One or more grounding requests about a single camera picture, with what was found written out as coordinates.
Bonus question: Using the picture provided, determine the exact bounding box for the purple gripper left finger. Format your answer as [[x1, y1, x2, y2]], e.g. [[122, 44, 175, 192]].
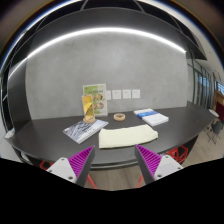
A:
[[47, 146, 96, 187]]

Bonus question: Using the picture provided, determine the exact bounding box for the green white menu card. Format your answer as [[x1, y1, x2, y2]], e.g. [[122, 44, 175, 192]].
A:
[[83, 84, 108, 117]]

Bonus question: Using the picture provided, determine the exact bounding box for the red stool right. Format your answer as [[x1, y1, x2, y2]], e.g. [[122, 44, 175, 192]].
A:
[[165, 145, 188, 164]]

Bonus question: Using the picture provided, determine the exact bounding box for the red stool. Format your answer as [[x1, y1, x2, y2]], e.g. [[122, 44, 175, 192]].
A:
[[39, 161, 52, 170], [165, 145, 188, 164]]

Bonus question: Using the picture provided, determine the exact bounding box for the gold trophy on wooden base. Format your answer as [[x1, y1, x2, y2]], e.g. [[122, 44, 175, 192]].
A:
[[82, 95, 95, 123]]

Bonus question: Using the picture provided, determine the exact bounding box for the white wall socket panel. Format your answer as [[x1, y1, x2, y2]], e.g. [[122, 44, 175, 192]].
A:
[[106, 89, 140, 100]]

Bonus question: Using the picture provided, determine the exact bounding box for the grey magazine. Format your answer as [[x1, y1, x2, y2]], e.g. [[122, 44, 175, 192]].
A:
[[63, 119, 108, 144]]

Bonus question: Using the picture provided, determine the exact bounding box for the cream folded towel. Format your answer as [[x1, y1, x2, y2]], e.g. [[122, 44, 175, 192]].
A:
[[99, 124, 158, 149]]

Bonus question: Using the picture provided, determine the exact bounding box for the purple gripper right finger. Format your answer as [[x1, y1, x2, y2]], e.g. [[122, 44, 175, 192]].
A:
[[134, 145, 182, 184]]

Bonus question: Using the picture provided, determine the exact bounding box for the dark chair at right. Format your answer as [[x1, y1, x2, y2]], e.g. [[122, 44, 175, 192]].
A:
[[207, 121, 223, 143]]

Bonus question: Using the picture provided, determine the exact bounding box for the red stool left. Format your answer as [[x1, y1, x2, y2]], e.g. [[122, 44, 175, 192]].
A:
[[39, 161, 52, 170]]

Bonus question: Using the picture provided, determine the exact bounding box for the wooden ring bowl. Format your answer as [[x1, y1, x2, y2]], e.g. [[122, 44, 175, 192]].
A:
[[113, 113, 125, 121]]

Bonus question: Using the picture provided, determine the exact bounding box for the curved LED light strip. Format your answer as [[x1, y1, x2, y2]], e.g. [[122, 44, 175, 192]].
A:
[[8, 27, 186, 80]]

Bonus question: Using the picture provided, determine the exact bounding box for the white blue booklet stack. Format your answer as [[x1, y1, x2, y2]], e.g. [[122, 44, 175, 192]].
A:
[[134, 108, 169, 126]]

